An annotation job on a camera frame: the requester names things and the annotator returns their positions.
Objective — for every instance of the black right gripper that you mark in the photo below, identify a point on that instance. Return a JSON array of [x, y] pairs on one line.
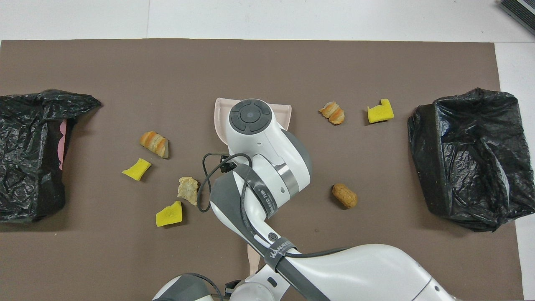
[[226, 165]]

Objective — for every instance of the pale croissant piece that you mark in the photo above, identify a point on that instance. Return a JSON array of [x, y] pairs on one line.
[[188, 190]]

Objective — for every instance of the beige plastic dustpan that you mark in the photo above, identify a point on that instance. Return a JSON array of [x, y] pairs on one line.
[[221, 117]]

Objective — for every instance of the orange striped croissant piece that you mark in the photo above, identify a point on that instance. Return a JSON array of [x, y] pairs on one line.
[[152, 142]]

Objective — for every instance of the small yellow sponge piece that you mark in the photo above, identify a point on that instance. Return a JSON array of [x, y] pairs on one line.
[[137, 169]]

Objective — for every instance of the brown bread roll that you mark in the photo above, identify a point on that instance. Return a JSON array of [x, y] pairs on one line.
[[345, 195]]

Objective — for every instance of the notched yellow sponge piece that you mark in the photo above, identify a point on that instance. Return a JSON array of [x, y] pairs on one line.
[[380, 113]]

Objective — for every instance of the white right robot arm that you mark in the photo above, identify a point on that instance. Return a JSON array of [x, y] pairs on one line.
[[267, 142]]

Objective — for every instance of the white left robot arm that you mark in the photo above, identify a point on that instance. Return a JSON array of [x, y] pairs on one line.
[[184, 290]]

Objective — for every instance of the pink plastic bin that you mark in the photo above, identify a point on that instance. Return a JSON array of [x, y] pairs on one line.
[[62, 146]]

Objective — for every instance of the black trash bag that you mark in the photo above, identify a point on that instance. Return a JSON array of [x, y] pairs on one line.
[[29, 188], [472, 167]]

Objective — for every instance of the brown table mat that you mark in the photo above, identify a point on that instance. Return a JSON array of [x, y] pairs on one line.
[[267, 67]]

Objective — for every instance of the black ribbed device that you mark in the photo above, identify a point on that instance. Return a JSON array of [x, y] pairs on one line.
[[520, 10]]

